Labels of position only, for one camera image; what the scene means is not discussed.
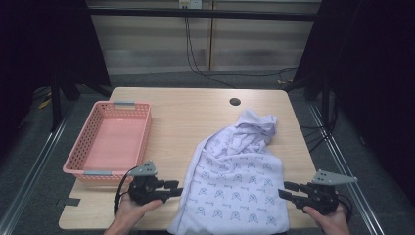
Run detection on black tape strip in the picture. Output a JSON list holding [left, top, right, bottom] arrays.
[[55, 197, 81, 209]]

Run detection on black wall cable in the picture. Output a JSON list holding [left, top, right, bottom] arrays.
[[186, 16, 299, 78], [184, 16, 237, 89]]

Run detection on pink perforated plastic basket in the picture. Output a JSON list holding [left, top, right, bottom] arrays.
[[62, 100, 153, 182]]

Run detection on black metal stand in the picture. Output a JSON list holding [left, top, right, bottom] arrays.
[[48, 73, 113, 133], [283, 72, 335, 131]]

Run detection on person's left hand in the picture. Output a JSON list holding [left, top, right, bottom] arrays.
[[113, 196, 164, 235]]

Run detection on black floor cables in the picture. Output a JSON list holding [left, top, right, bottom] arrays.
[[299, 121, 331, 154]]

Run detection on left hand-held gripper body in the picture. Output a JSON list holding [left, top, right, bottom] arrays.
[[126, 160, 171, 207]]

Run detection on white wall power outlet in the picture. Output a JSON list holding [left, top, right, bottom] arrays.
[[178, 0, 204, 10]]

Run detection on metal floor rail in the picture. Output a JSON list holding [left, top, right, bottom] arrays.
[[0, 106, 76, 235], [307, 101, 387, 235]]

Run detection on lavender patterned cloth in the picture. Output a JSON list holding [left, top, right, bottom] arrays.
[[167, 108, 291, 235]]

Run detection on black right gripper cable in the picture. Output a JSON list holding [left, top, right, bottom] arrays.
[[337, 193, 354, 223]]

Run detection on black horizontal bar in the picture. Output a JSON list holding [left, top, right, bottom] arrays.
[[87, 7, 320, 23]]

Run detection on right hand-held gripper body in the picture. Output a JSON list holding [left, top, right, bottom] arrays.
[[294, 168, 359, 216]]

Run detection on person's right hand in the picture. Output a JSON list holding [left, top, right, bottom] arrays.
[[302, 203, 352, 235]]

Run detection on black curtain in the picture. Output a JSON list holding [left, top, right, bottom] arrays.
[[292, 0, 415, 205], [0, 0, 112, 161]]

